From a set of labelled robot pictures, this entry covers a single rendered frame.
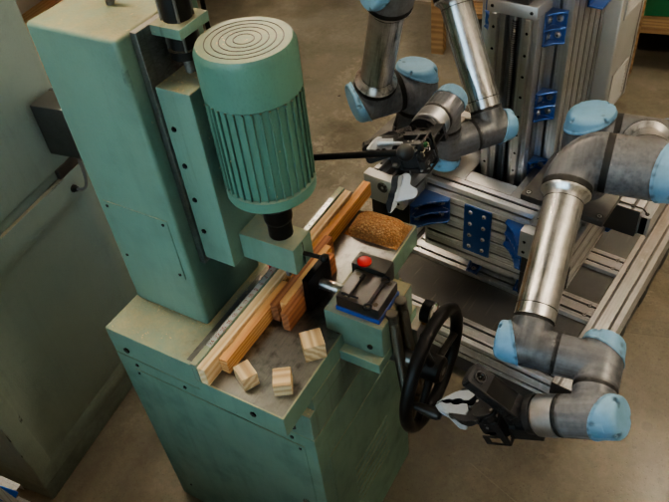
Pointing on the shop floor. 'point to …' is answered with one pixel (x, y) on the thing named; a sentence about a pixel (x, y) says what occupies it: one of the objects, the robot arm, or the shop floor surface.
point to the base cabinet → (277, 443)
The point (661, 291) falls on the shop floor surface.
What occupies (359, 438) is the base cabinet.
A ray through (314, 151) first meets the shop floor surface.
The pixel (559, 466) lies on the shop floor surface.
